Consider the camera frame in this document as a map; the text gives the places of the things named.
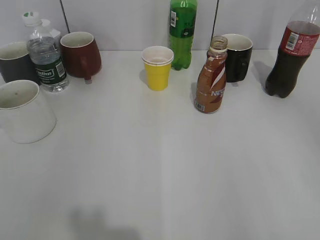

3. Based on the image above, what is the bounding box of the yellow paper cup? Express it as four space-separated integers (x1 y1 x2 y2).
141 46 174 91

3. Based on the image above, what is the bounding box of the black ceramic mug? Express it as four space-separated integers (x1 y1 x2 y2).
222 33 253 83

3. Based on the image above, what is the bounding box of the green soda bottle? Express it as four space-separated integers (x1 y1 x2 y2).
169 0 198 71

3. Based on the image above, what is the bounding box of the cola bottle red label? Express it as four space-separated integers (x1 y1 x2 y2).
265 0 320 98

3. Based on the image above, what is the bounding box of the dark grey ceramic mug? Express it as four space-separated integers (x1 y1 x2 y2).
0 41 41 85

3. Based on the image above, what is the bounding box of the white bottle behind water bottle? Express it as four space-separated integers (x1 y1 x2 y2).
41 19 61 42

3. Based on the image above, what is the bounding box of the dark red ceramic mug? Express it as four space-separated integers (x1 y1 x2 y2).
60 31 102 81

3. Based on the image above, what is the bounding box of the clear water bottle green label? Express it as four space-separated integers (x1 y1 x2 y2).
21 11 69 93

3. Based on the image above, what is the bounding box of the brown Nescafe coffee bottle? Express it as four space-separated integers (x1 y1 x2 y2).
194 36 228 114

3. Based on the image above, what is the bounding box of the white ceramic mug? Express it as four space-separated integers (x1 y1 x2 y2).
0 80 57 144

